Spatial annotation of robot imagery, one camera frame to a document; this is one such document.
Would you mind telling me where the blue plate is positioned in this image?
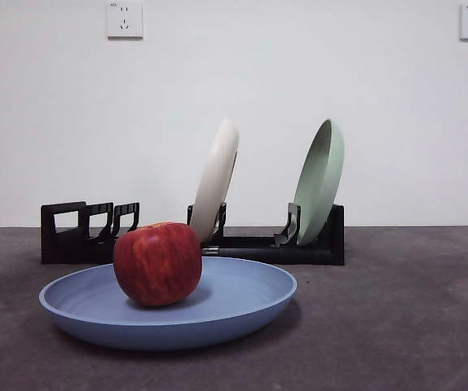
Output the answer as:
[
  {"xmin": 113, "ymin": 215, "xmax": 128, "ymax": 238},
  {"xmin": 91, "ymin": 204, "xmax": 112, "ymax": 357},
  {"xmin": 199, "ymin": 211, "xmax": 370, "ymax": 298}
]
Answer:
[{"xmin": 38, "ymin": 256, "xmax": 299, "ymax": 352}]

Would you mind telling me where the red apple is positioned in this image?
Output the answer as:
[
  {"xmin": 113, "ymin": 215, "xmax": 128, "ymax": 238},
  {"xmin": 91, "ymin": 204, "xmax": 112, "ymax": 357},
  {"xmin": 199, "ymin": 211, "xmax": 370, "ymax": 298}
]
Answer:
[{"xmin": 113, "ymin": 221, "xmax": 204, "ymax": 308}]

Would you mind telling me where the cream white plate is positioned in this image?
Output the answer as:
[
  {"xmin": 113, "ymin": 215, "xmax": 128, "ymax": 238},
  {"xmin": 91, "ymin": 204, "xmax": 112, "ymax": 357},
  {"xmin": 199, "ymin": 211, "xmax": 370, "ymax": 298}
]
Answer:
[{"xmin": 188, "ymin": 117, "xmax": 241, "ymax": 244}]

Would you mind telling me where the pale green plate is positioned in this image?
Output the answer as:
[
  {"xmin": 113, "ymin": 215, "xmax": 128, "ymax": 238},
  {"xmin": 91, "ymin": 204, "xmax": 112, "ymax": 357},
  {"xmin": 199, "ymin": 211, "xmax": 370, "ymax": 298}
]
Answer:
[{"xmin": 292, "ymin": 117, "xmax": 346, "ymax": 248}]

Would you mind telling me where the black plate rack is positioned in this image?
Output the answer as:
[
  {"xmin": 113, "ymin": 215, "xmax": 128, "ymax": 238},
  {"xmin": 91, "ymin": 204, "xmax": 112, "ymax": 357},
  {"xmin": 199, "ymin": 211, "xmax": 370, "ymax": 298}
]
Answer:
[{"xmin": 40, "ymin": 200, "xmax": 346, "ymax": 267}]

